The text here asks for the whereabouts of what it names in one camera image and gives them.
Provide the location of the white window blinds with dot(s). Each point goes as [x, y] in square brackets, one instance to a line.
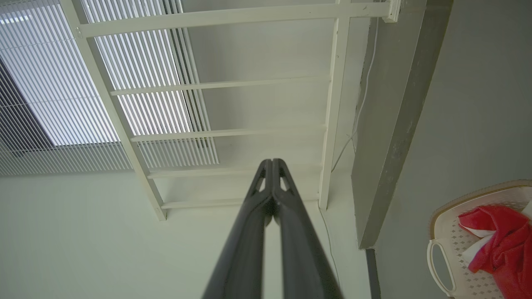
[50, 83]

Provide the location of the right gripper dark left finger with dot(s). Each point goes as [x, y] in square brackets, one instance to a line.
[245, 232]

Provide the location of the cream plastic laundry basket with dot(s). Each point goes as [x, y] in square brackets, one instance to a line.
[449, 232]

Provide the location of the grey concrete pillar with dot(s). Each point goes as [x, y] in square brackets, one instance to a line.
[395, 124]

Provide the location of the red and white jersey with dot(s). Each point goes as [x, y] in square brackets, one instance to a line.
[507, 245]

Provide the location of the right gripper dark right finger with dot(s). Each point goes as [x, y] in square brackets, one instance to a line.
[301, 249]

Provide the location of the white wall rack frame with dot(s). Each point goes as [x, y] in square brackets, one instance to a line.
[208, 17]

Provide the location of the dark grey baseboard strip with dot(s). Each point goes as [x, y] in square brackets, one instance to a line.
[373, 274]

